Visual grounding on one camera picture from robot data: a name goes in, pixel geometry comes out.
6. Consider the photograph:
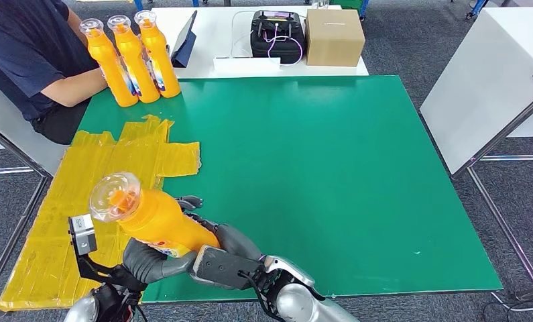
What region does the green table mat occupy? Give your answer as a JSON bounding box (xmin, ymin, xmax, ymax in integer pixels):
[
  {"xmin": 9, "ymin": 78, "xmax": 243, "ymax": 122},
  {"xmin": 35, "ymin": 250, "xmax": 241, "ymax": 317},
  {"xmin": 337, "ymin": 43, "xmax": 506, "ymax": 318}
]
[{"xmin": 77, "ymin": 75, "xmax": 504, "ymax": 304}]

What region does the tablet in blue folio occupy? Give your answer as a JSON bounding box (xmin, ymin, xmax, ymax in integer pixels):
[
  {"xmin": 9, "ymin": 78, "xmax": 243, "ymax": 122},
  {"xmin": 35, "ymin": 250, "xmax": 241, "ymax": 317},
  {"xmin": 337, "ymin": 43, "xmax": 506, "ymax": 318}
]
[{"xmin": 170, "ymin": 10, "xmax": 198, "ymax": 69}]

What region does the black remote controller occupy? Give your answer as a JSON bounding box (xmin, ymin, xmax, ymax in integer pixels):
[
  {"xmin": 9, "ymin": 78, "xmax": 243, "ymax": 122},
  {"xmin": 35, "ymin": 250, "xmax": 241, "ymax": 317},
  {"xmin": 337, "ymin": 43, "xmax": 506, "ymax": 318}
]
[{"xmin": 253, "ymin": 10, "xmax": 305, "ymax": 40}]

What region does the green plastic crate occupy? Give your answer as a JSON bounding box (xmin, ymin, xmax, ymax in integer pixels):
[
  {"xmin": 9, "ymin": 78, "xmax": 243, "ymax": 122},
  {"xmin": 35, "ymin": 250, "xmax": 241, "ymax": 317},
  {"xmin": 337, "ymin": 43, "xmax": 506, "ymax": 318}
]
[{"xmin": 330, "ymin": 0, "xmax": 365, "ymax": 11}]

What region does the brown cardboard box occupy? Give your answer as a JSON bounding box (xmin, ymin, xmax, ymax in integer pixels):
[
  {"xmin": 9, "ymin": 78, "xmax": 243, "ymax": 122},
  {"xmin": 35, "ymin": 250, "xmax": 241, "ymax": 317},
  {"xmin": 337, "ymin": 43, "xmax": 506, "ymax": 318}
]
[{"xmin": 304, "ymin": 9, "xmax": 367, "ymax": 68}]

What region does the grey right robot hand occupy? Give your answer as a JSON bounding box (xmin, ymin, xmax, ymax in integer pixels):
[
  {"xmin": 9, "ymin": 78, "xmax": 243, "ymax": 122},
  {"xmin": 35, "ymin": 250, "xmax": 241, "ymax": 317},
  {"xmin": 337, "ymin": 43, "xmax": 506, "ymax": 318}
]
[{"xmin": 175, "ymin": 195, "xmax": 263, "ymax": 263}]

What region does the black equipment case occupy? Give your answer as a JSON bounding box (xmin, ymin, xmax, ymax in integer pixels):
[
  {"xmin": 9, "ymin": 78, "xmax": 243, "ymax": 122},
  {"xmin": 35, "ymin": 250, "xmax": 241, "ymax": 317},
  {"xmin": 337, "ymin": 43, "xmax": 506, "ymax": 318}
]
[{"xmin": 250, "ymin": 17, "xmax": 307, "ymax": 66}]

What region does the orange detergent bottle clear cap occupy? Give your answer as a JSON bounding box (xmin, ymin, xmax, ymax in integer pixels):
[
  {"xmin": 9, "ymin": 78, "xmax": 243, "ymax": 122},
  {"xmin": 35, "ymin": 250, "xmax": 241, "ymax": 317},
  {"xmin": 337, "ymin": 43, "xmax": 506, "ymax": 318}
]
[
  {"xmin": 133, "ymin": 10, "xmax": 182, "ymax": 99},
  {"xmin": 107, "ymin": 15, "xmax": 162, "ymax": 105},
  {"xmin": 89, "ymin": 172, "xmax": 221, "ymax": 259},
  {"xmin": 78, "ymin": 18, "xmax": 139, "ymax": 109}
]

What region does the person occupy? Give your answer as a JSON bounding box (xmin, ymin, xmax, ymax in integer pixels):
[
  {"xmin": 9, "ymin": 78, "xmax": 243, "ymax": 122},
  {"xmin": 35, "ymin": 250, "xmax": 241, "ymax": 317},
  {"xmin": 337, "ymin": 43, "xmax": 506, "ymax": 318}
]
[{"xmin": 0, "ymin": 0, "xmax": 109, "ymax": 146}]

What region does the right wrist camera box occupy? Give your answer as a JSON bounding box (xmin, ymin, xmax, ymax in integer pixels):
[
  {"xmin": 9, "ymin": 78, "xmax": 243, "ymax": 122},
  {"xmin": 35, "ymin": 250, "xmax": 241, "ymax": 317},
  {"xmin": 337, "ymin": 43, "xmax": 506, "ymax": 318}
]
[{"xmin": 189, "ymin": 245, "xmax": 267, "ymax": 291}]

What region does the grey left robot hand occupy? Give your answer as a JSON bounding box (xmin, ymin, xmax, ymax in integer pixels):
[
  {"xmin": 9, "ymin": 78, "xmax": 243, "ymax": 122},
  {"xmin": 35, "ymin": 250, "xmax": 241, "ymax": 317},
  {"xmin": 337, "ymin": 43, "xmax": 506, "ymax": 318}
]
[{"xmin": 122, "ymin": 195, "xmax": 204, "ymax": 285}]

